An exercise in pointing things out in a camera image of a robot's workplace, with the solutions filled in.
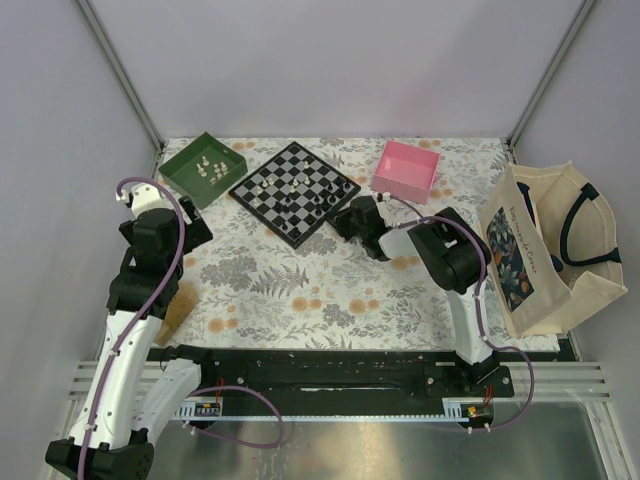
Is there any black white chess board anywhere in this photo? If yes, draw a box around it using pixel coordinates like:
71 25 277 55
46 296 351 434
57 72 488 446
230 142 361 249

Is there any green plastic tray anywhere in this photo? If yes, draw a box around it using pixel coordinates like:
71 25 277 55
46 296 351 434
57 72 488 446
159 132 248 209

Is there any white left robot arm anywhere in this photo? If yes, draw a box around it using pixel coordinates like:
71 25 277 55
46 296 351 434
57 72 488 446
45 187 217 479

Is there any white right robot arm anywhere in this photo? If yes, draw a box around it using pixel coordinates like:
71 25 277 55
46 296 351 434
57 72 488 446
328 194 493 396

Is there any pink plastic tray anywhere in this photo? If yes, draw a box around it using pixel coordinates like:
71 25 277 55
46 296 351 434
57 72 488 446
371 141 441 205

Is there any brown cardboard box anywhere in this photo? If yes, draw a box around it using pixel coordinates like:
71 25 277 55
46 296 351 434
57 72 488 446
154 282 200 347

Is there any floral table cloth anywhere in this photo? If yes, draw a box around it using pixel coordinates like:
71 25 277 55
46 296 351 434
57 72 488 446
167 138 559 352

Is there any cream canvas tote bag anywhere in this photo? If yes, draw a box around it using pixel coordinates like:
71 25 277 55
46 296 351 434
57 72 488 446
480 163 627 337

